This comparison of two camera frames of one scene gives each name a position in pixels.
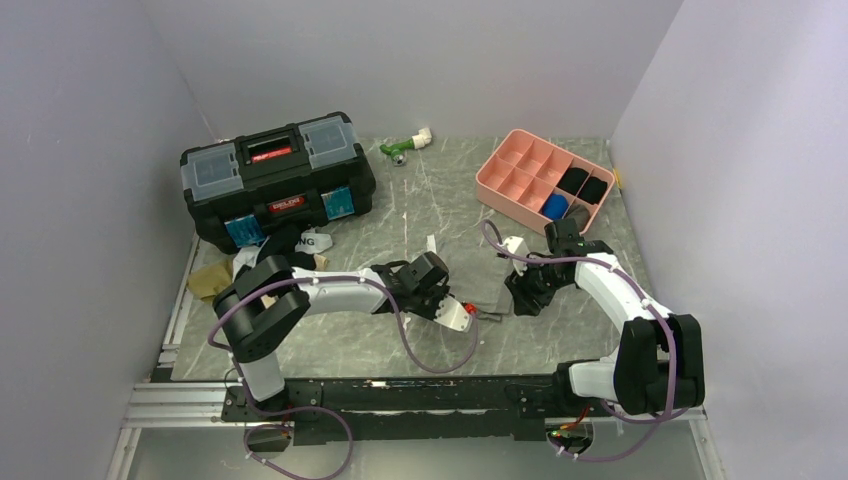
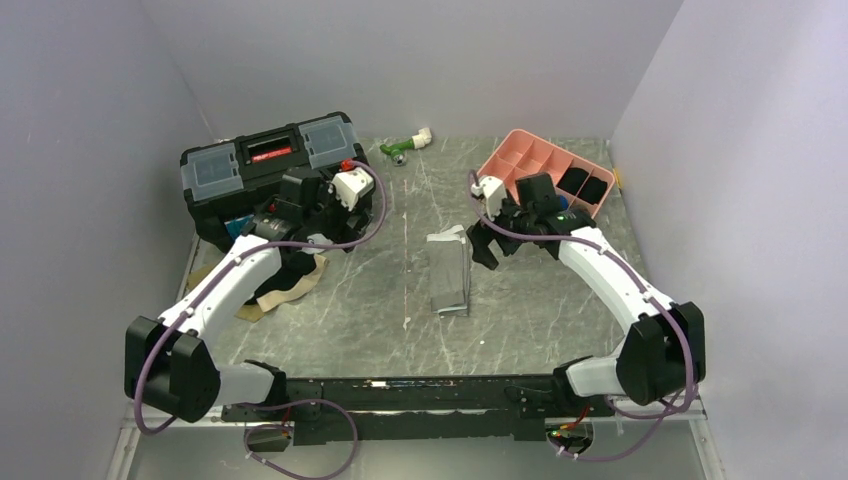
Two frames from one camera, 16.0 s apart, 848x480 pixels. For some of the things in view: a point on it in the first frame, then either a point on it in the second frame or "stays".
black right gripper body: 540,281 → 514,219
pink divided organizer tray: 532,184 stays
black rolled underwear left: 573,180 stays
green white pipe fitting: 397,149 stays
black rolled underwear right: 593,190 stays
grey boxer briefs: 491,297 → 449,264
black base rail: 338,410 stays
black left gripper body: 427,303 → 330,218
